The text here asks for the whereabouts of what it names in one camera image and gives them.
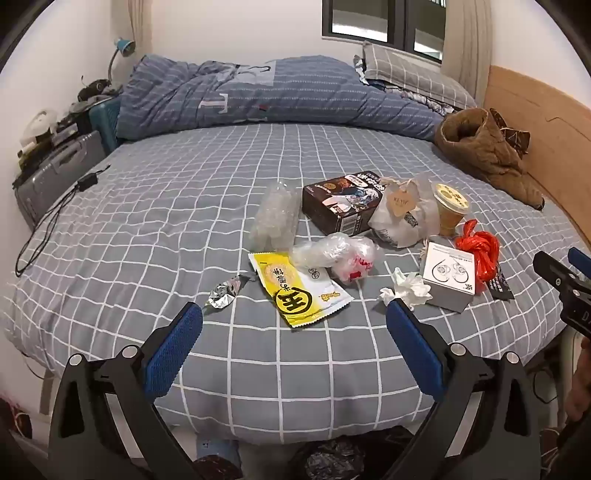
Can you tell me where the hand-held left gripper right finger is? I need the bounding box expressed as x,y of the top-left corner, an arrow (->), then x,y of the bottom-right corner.
385,299 -> 542,480

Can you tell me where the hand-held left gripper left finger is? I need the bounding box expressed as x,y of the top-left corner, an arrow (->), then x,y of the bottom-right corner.
48,302 -> 204,480

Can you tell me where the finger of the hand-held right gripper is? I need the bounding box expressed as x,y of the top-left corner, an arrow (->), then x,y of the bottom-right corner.
532,251 -> 586,296
568,247 -> 591,280

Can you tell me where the black paper tag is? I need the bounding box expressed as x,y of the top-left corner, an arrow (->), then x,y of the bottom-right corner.
487,270 -> 515,301

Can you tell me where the white tissue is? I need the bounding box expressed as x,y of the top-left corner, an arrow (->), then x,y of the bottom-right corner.
379,267 -> 434,310

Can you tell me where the small white box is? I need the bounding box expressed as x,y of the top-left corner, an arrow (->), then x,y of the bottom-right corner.
421,241 -> 476,313

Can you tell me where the silver foil wrapper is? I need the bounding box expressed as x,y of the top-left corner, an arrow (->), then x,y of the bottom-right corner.
204,273 -> 259,315

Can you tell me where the red printed plastic bag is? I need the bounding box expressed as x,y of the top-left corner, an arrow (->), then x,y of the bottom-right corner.
331,237 -> 385,283

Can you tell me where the yellow lidded paper cup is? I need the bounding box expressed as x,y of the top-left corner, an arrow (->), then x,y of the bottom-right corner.
431,182 -> 469,237

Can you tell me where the white plastic bag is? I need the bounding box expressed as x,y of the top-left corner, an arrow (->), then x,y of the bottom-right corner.
368,173 -> 441,249

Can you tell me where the yellow snack packet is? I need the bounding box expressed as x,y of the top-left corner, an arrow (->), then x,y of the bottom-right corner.
248,251 -> 355,329

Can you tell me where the bin with black liner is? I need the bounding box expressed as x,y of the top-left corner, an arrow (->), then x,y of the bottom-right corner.
288,425 -> 419,480

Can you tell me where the brown paper tag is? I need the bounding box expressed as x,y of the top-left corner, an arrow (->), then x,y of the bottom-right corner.
383,181 -> 416,217

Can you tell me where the brown plush slipper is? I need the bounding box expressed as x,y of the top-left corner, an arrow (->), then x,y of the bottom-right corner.
194,436 -> 242,480

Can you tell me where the wooden headboard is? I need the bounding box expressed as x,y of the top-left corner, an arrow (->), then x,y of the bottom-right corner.
482,65 -> 591,250

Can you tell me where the brown quilted jacket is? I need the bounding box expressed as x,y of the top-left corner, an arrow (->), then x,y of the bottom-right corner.
434,107 -> 546,210

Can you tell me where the brown printed box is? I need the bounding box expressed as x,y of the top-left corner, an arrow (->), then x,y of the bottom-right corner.
302,171 -> 391,237

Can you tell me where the clear plastic tray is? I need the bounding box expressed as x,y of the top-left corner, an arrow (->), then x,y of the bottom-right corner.
249,181 -> 300,254

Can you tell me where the dark blue patterned cloth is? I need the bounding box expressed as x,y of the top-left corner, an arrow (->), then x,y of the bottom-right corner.
353,54 -> 455,116

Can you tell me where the grey hard suitcase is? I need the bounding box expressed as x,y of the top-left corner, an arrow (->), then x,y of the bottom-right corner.
14,130 -> 107,229

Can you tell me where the grey checked pillow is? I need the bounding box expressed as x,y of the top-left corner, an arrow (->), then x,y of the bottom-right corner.
362,41 -> 478,112

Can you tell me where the beige striped curtain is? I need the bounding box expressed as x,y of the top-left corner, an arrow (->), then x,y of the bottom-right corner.
442,0 -> 494,109

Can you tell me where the teal suitcase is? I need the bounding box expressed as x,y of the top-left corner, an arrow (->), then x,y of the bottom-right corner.
89,96 -> 122,155

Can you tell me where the white helmet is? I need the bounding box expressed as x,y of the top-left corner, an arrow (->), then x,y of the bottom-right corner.
21,108 -> 58,153

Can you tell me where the black cloth bundle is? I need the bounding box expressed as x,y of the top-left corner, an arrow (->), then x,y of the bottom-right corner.
78,78 -> 114,102

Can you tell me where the blue striped duvet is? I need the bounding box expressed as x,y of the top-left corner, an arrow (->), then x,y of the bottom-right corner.
115,54 -> 451,139

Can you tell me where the dark framed window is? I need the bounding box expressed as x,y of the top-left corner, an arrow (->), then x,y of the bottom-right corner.
322,0 -> 448,63

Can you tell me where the blue desk lamp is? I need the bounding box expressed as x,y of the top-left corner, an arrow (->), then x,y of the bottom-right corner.
106,38 -> 136,88

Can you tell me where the cream curtain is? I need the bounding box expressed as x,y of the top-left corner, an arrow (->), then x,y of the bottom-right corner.
127,0 -> 153,61

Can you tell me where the black charger cable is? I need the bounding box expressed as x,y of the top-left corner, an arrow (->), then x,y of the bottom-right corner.
15,165 -> 112,278

